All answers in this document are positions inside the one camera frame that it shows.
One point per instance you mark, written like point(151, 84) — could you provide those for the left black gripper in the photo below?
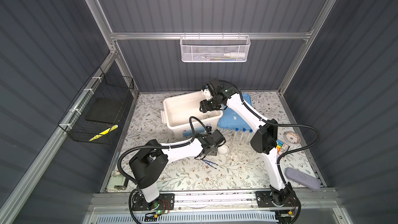
point(214, 151)

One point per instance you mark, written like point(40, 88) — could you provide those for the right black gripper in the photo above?
point(204, 108)

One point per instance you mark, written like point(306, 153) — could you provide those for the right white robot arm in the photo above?
point(264, 142)

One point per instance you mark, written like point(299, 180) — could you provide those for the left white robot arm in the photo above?
point(148, 164)

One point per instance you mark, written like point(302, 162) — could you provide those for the larger white evaporating dish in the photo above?
point(223, 150)

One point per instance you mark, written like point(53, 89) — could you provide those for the blue tweezers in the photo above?
point(210, 163)

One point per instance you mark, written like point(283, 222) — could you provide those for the blue plastic bin lid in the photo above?
point(231, 120)

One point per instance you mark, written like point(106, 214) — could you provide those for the clear acrylic tube rack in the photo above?
point(238, 150)

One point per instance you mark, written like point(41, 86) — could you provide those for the white bottle in basket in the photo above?
point(235, 55)

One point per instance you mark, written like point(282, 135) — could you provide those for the white plastic storage bin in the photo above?
point(178, 110)

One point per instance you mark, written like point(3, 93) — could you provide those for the coloured marker pack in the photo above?
point(282, 147)

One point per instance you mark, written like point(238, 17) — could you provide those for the floral tape roll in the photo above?
point(292, 137)

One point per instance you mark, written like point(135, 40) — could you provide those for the green white small device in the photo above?
point(117, 182)

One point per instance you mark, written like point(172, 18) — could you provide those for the white wire mesh basket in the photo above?
point(210, 48)

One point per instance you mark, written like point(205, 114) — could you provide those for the black wire mesh basket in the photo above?
point(100, 112)

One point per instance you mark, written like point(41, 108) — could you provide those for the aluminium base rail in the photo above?
point(185, 199)

